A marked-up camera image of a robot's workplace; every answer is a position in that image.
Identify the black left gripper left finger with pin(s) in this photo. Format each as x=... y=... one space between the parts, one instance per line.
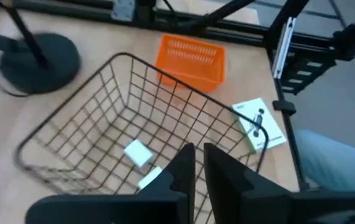
x=180 y=177

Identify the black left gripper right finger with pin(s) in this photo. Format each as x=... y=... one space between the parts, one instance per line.
x=236 y=196

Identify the small white charger block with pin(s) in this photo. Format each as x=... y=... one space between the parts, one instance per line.
x=149 y=178

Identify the white green acer box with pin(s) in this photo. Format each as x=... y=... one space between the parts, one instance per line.
x=248 y=109

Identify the black jointed support arm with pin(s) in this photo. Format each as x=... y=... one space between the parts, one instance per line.
x=351 y=34

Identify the person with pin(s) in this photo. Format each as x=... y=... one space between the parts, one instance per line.
x=335 y=161

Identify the orange plastic basket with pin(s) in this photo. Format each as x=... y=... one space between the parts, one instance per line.
x=189 y=71

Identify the black control box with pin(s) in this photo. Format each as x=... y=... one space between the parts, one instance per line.
x=307 y=73

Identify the white globe table lamp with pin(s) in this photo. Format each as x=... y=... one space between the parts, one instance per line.
x=40 y=65

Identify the silver aluminium bracket bar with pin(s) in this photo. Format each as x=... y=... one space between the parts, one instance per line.
x=283 y=46

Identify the silver corner bracket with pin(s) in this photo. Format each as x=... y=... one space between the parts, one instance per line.
x=123 y=9

